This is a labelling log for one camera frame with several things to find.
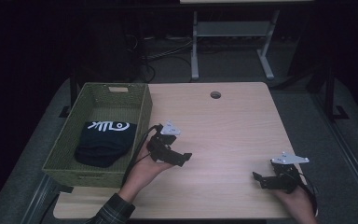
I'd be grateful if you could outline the black garment with white print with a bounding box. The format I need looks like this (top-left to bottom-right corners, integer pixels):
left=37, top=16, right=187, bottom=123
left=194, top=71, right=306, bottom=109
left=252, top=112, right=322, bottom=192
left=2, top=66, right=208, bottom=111
left=74, top=120, right=138, bottom=169

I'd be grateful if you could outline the bundle of floor cables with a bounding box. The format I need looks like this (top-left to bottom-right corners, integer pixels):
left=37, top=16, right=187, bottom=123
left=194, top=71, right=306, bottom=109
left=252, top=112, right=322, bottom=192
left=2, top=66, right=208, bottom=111
left=125, top=33, right=194, bottom=83

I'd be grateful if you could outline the right hand-held gripper black cable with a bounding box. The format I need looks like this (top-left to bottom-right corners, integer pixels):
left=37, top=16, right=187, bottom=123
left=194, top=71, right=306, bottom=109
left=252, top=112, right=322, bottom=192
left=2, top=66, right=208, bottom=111
left=298, top=180, right=320, bottom=217

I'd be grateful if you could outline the black metal stand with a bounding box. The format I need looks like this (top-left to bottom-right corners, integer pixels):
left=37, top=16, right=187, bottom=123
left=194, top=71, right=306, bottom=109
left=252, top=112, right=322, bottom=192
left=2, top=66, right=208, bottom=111
left=306, top=63, right=351, bottom=123

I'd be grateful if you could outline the person's left hand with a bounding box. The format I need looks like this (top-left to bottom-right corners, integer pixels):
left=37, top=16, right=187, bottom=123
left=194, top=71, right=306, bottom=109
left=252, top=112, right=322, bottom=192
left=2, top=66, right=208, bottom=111
left=117, top=141, right=175, bottom=203

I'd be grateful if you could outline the left hand-held gripper black cable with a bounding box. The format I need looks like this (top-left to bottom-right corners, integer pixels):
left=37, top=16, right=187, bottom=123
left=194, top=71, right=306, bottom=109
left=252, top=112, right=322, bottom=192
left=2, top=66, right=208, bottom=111
left=121, top=124, right=163, bottom=187

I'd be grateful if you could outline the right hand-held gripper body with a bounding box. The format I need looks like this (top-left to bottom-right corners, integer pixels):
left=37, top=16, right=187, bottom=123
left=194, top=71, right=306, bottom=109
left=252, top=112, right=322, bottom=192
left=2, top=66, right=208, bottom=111
left=270, top=151, right=310, bottom=194

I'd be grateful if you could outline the hand-held gripper black cable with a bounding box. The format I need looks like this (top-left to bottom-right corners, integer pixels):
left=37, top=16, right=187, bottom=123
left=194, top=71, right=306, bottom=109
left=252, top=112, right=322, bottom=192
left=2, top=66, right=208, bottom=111
left=121, top=124, right=163, bottom=187
left=298, top=180, right=320, bottom=217

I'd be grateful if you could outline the green woven basket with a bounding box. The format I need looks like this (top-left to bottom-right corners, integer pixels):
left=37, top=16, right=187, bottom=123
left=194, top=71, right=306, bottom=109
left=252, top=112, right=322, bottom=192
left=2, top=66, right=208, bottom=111
left=41, top=82, right=154, bottom=189

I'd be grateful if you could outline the person's right hand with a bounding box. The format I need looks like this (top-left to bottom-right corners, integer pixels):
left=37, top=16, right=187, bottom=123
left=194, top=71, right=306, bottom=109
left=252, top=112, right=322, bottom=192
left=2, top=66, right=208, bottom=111
left=273, top=186, right=320, bottom=224

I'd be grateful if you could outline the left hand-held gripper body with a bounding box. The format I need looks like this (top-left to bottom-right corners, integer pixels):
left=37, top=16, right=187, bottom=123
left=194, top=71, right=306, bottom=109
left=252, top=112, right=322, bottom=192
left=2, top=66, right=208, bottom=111
left=147, top=120, right=182, bottom=163

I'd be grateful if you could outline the white metal desk frame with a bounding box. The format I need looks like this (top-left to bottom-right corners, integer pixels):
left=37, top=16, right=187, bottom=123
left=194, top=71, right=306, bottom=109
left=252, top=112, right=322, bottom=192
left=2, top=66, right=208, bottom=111
left=190, top=9, right=281, bottom=81

